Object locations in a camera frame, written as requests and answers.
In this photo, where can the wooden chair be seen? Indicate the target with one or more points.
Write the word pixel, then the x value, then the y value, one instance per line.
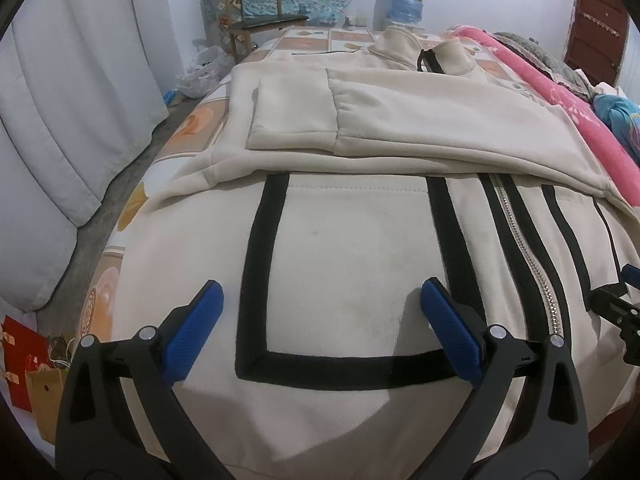
pixel 260 22

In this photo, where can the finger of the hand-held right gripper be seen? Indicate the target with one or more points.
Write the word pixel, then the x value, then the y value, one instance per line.
pixel 617 302
pixel 632 275

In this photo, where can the grey-green lace-edged blanket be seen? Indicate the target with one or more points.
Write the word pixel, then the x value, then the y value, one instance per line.
pixel 540 52

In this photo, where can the cream zip jacket black trim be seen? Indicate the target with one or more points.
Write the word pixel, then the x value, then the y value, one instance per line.
pixel 350 285

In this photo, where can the white curtain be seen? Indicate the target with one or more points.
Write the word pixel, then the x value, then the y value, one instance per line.
pixel 65 110

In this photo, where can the pink floral blanket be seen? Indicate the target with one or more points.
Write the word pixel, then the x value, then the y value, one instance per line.
pixel 575 110

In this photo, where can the red gift bag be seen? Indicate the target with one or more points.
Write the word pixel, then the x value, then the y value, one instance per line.
pixel 22 360

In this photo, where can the blue printed quilt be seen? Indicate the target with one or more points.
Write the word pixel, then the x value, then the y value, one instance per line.
pixel 620 120

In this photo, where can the blue water bottle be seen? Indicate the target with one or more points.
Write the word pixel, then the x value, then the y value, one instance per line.
pixel 406 2

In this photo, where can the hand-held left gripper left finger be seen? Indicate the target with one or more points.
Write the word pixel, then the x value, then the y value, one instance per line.
pixel 192 330

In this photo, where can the brown paper bag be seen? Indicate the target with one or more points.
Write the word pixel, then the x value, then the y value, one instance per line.
pixel 45 400

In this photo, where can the white wall socket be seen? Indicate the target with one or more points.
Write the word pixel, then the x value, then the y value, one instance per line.
pixel 356 21

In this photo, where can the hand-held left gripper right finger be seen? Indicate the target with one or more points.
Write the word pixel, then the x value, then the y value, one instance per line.
pixel 450 330

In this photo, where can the brown wooden door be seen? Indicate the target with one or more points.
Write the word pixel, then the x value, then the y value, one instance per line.
pixel 597 25

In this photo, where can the white plastic bag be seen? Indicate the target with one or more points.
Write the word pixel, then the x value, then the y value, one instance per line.
pixel 205 72

